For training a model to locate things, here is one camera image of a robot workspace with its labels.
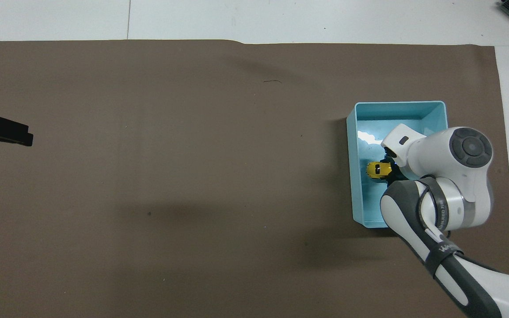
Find yellow toy beetle car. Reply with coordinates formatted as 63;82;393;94
366;161;392;181

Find light blue plastic bin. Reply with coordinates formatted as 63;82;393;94
346;101;450;229

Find black cable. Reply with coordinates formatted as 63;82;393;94
416;176;452;235

